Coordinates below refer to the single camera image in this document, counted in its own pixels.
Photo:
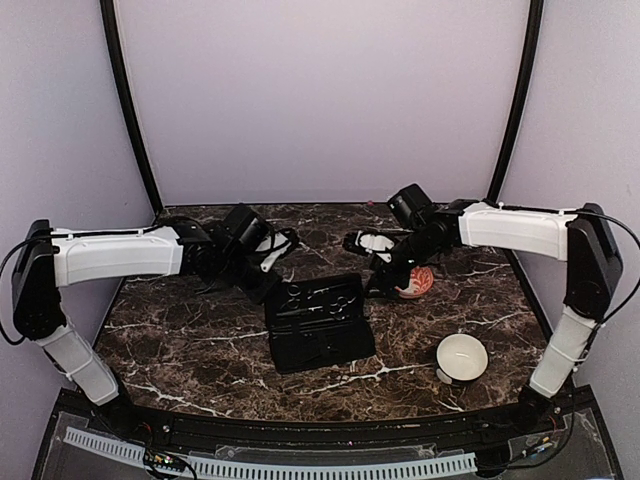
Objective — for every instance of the black frame post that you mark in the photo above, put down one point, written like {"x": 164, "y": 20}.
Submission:
{"x": 521, "y": 89}
{"x": 128, "y": 109}

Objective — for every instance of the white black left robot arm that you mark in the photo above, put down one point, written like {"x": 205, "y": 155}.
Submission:
{"x": 51, "y": 262}

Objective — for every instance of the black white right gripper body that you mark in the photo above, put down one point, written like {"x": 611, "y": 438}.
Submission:
{"x": 417, "y": 246}

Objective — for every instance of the black left frame post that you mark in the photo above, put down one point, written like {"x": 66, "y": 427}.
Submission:
{"x": 128, "y": 109}

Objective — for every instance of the silver scissors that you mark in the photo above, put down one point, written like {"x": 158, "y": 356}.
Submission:
{"x": 296, "y": 296}
{"x": 337, "y": 307}

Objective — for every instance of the black front table rail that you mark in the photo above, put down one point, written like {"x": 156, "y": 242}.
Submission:
{"x": 481, "y": 428}

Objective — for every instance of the black zippered tool case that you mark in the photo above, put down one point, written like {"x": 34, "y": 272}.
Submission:
{"x": 300, "y": 341}

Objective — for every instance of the black right frame post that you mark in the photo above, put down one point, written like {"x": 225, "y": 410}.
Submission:
{"x": 521, "y": 89}

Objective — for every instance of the white slotted cable duct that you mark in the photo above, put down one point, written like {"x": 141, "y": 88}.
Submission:
{"x": 246, "y": 463}

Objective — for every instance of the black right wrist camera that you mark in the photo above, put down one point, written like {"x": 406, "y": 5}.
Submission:
{"x": 411, "y": 207}

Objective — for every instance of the blue white bowl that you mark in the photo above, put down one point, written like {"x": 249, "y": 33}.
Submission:
{"x": 460, "y": 359}

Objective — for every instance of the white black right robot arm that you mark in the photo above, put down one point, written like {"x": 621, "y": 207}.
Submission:
{"x": 570, "y": 257}

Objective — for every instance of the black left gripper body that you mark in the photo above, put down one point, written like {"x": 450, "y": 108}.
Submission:
{"x": 237, "y": 269}

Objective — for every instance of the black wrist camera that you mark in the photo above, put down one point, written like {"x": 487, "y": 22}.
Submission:
{"x": 244, "y": 228}
{"x": 411, "y": 207}

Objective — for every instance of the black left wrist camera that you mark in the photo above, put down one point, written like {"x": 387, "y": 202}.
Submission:
{"x": 244, "y": 228}

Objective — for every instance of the red patterned white bowl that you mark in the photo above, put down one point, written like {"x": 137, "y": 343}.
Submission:
{"x": 420, "y": 282}

